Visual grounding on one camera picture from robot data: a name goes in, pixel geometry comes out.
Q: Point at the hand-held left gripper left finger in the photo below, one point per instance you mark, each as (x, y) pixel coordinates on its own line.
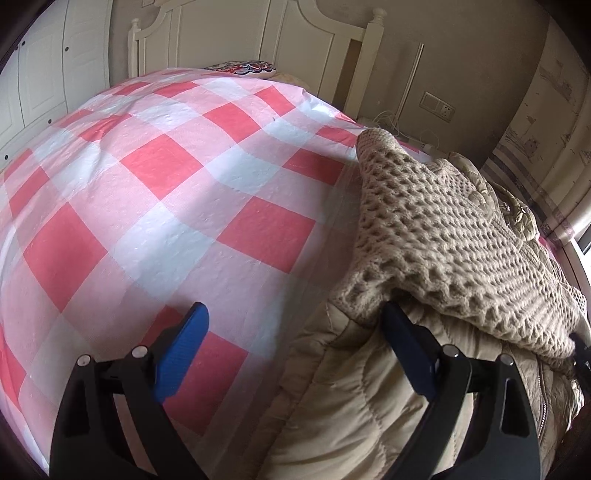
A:
(180, 350)

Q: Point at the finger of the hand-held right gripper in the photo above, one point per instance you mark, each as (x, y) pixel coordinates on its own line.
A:
(581, 353)

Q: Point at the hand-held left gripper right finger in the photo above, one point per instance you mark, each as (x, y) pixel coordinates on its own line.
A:
(407, 344)

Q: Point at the beige puffer jacket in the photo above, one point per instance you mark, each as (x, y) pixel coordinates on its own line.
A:
(346, 415)

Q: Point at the beige knit sweater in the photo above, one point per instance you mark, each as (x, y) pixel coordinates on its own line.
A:
(438, 230)

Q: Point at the window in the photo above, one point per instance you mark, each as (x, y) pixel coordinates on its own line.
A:
(582, 258)

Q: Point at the pink checked bed sheet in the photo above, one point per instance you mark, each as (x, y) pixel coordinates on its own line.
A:
(184, 207)

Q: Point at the printed curtain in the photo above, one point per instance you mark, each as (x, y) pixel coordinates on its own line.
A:
(545, 138)

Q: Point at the metal rod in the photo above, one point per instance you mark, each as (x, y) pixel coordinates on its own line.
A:
(414, 74)

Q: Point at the patterned pillow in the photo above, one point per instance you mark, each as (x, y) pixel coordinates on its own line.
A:
(249, 69)

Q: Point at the white wardrobe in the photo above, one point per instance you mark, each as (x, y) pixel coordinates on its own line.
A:
(46, 69)

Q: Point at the white wooden headboard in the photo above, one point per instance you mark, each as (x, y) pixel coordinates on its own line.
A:
(304, 41)

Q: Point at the wall socket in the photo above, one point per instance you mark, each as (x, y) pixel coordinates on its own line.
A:
(437, 106)

